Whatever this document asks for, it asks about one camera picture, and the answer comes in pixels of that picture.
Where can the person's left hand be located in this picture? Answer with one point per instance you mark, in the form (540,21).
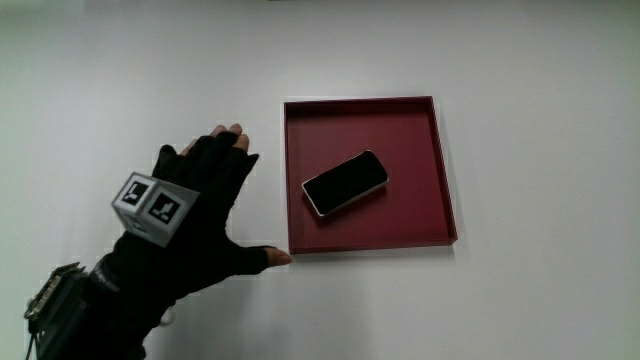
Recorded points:
(205,235)

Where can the black smartphone with silver edge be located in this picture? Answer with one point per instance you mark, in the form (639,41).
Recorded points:
(345,183)

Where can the person's left forearm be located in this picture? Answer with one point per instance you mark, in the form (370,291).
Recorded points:
(95,320)

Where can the wrist-mounted circuit board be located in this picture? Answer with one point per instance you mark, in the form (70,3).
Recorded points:
(47,292)

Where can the red square tray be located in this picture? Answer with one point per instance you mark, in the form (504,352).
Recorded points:
(400,220)

